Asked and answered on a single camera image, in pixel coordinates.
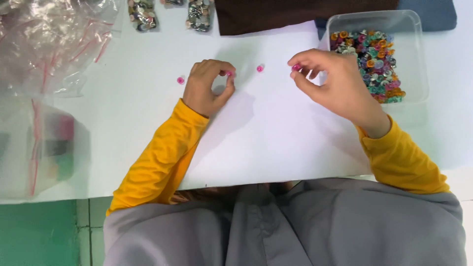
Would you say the person's right hand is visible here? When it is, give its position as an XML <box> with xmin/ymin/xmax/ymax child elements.
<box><xmin>287</xmin><ymin>48</ymin><xmax>391</xmax><ymax>139</ymax></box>

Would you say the person's left hand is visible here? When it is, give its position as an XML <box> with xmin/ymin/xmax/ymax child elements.
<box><xmin>182</xmin><ymin>59</ymin><xmax>236</xmax><ymax>119</ymax></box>

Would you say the heap of colourful push pins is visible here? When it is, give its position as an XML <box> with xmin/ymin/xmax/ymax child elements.
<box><xmin>330</xmin><ymin>30</ymin><xmax>406</xmax><ymax>104</ymax></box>

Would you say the white paper sheet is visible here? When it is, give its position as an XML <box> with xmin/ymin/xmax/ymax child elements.
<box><xmin>177</xmin><ymin>20</ymin><xmax>372</xmax><ymax>191</ymax></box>

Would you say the clear plastic container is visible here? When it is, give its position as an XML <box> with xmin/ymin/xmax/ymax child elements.
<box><xmin>320</xmin><ymin>10</ymin><xmax>430</xmax><ymax>105</ymax></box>

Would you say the dark brown cloth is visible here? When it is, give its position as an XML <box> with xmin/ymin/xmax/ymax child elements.
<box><xmin>214</xmin><ymin>0</ymin><xmax>400</xmax><ymax>36</ymax></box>

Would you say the blue cloth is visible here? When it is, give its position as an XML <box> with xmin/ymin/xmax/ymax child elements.
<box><xmin>315</xmin><ymin>0</ymin><xmax>457</xmax><ymax>37</ymax></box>

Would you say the person's grey garment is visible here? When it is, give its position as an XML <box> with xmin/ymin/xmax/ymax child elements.
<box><xmin>103</xmin><ymin>178</ymin><xmax>468</xmax><ymax>266</ymax></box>

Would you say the pile of clear zip bags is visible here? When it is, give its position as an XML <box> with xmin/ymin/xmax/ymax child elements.
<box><xmin>0</xmin><ymin>0</ymin><xmax>122</xmax><ymax>97</ymax></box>

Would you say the zip bag with coloured items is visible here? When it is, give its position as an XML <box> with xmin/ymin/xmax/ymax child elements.
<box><xmin>0</xmin><ymin>99</ymin><xmax>91</xmax><ymax>198</ymax></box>

